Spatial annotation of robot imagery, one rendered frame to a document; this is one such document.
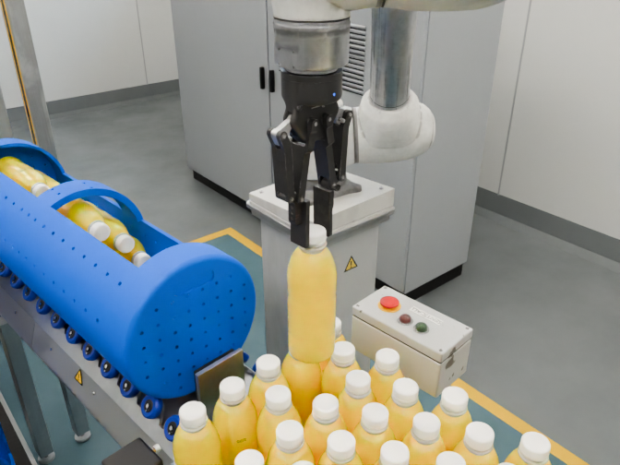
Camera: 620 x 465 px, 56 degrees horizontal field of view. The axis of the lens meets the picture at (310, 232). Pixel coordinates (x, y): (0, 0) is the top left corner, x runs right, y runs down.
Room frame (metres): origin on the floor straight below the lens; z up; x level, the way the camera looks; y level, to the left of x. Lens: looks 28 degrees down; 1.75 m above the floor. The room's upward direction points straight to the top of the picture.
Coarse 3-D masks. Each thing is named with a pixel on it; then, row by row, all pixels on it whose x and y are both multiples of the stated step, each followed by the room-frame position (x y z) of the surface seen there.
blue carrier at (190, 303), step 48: (0, 144) 1.42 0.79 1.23; (0, 192) 1.20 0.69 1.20; (48, 192) 1.14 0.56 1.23; (96, 192) 1.16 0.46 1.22; (0, 240) 1.12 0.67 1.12; (48, 240) 1.01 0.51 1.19; (96, 240) 0.95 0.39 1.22; (144, 240) 1.22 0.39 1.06; (48, 288) 0.95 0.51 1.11; (96, 288) 0.86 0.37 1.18; (144, 288) 0.80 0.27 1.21; (192, 288) 0.85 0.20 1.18; (240, 288) 0.92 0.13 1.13; (96, 336) 0.82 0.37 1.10; (144, 336) 0.78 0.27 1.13; (192, 336) 0.84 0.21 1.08; (240, 336) 0.92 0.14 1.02; (144, 384) 0.77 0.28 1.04; (192, 384) 0.83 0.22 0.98
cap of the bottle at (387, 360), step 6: (378, 354) 0.76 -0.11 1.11; (384, 354) 0.76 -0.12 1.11; (390, 354) 0.76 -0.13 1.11; (396, 354) 0.76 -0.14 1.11; (378, 360) 0.74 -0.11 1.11; (384, 360) 0.74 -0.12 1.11; (390, 360) 0.74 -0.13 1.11; (396, 360) 0.74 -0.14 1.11; (378, 366) 0.74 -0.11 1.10; (384, 366) 0.74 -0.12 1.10; (390, 366) 0.73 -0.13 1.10; (396, 366) 0.74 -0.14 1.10
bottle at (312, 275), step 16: (304, 256) 0.70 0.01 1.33; (320, 256) 0.70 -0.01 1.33; (288, 272) 0.71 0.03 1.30; (304, 272) 0.69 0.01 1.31; (320, 272) 0.69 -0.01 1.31; (336, 272) 0.71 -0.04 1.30; (288, 288) 0.71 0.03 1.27; (304, 288) 0.68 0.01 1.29; (320, 288) 0.69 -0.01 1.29; (336, 288) 0.71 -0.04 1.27; (288, 304) 0.71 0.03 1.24; (304, 304) 0.69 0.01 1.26; (320, 304) 0.69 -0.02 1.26; (288, 320) 0.71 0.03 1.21; (304, 320) 0.69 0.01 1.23; (320, 320) 0.69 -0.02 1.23; (288, 336) 0.71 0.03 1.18; (304, 336) 0.69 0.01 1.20; (320, 336) 0.69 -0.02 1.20; (304, 352) 0.69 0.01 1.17; (320, 352) 0.69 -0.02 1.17
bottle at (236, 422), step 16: (224, 400) 0.67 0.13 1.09; (240, 400) 0.67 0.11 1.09; (224, 416) 0.66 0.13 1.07; (240, 416) 0.66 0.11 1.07; (256, 416) 0.68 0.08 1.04; (224, 432) 0.65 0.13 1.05; (240, 432) 0.65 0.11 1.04; (224, 448) 0.65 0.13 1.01; (240, 448) 0.65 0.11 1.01; (256, 448) 0.67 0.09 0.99; (224, 464) 0.65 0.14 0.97
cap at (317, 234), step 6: (312, 228) 0.72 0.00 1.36; (318, 228) 0.72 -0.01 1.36; (324, 228) 0.72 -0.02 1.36; (312, 234) 0.70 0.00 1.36; (318, 234) 0.71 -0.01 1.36; (324, 234) 0.71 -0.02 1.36; (312, 240) 0.70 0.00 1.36; (318, 240) 0.70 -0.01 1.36; (324, 240) 0.71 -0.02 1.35; (312, 246) 0.70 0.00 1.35; (318, 246) 0.70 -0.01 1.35
